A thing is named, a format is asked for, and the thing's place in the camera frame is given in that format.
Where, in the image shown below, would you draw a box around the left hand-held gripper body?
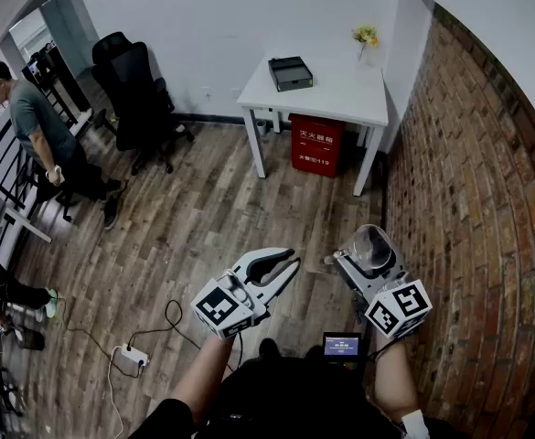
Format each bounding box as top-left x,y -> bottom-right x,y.
189,270 -> 280,340

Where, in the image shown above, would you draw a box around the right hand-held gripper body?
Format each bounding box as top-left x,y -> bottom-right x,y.
351,270 -> 433,340

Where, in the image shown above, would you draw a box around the clear glass cup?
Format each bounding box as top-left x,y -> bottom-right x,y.
338,224 -> 397,273

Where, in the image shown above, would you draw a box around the black tray box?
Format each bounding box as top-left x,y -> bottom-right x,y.
267,56 -> 315,92

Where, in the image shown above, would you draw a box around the person's left forearm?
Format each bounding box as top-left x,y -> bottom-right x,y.
170,334 -> 236,424

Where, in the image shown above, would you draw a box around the person's right forearm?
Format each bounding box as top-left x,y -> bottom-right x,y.
374,336 -> 420,423

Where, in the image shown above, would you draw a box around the small black screen device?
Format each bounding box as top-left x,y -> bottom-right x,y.
322,331 -> 362,369

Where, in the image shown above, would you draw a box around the white power strip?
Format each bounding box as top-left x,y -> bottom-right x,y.
120,344 -> 151,368

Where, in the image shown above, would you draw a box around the person's black clothing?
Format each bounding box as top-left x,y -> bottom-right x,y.
129,338 -> 469,439

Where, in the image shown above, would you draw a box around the white cloth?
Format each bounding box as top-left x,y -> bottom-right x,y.
401,409 -> 431,439

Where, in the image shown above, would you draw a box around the red metal box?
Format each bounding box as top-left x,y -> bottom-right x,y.
288,112 -> 347,178

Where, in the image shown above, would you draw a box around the white table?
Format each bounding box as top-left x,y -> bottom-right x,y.
237,43 -> 390,198

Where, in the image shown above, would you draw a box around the black office chair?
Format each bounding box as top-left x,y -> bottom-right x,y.
91,31 -> 196,177

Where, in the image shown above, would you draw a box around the yellow flowers in glass vase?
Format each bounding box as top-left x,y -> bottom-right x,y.
351,24 -> 380,66

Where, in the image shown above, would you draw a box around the black floor cable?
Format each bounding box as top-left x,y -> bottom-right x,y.
59,298 -> 204,379

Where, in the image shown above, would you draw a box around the white power cable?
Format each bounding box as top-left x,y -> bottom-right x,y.
106,349 -> 126,439

